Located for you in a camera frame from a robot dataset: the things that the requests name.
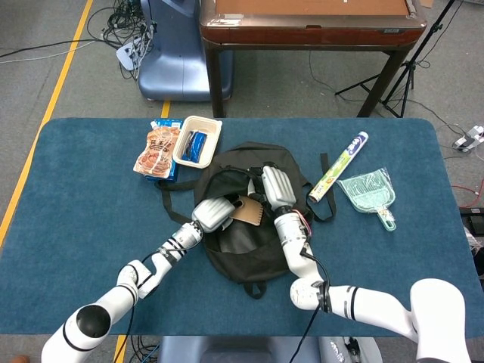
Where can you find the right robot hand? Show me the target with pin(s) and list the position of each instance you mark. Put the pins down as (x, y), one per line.
(278, 185)

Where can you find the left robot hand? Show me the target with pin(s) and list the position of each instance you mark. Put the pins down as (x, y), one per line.
(211, 213)

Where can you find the brown spiral notebook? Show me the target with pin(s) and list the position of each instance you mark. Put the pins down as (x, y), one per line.
(249, 213)

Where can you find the black fabric backpack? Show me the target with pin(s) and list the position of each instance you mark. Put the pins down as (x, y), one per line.
(242, 261)

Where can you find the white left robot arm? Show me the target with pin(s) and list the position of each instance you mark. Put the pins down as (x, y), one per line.
(98, 302)

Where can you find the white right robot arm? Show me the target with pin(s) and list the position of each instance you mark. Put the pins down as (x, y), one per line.
(302, 264)

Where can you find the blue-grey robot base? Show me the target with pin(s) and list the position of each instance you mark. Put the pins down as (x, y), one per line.
(170, 75)

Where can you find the blue cardboard box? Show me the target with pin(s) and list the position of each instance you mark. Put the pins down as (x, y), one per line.
(170, 174)

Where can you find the blue snack packet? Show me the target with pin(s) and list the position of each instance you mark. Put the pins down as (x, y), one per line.
(196, 145)

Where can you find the orange snack pouch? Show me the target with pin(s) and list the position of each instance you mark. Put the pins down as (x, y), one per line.
(157, 151)

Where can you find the beige plastic tray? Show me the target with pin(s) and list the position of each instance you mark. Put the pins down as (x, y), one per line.
(189, 125)

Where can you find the blue felt table cover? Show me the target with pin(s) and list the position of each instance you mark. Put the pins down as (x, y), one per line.
(75, 189)

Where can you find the grey robot torso base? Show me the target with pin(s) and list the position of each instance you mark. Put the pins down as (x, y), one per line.
(227, 351)

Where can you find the brown mahjong table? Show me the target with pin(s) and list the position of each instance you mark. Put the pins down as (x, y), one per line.
(302, 34)

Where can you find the black tripod stand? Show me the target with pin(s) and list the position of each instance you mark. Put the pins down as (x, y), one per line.
(409, 65)

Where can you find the white power strip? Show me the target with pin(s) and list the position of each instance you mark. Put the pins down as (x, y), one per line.
(469, 140)
(126, 54)

